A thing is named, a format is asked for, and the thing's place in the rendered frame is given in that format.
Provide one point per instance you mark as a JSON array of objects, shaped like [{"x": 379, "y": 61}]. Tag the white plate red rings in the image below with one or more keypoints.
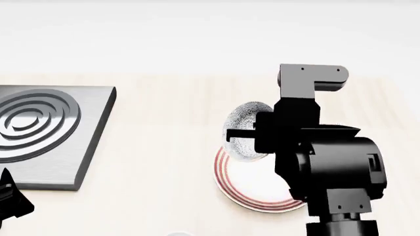
[{"x": 252, "y": 182}]

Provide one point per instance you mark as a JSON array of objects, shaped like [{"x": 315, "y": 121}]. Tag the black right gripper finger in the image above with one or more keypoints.
[{"x": 241, "y": 133}]

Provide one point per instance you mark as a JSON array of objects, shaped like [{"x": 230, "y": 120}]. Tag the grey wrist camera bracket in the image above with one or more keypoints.
[{"x": 298, "y": 81}]

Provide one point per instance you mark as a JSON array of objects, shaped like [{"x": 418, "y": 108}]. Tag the patterned black white bowl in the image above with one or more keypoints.
[{"x": 241, "y": 118}]

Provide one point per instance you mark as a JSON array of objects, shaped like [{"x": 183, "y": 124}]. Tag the grey metal stove burner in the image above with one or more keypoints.
[{"x": 49, "y": 137}]

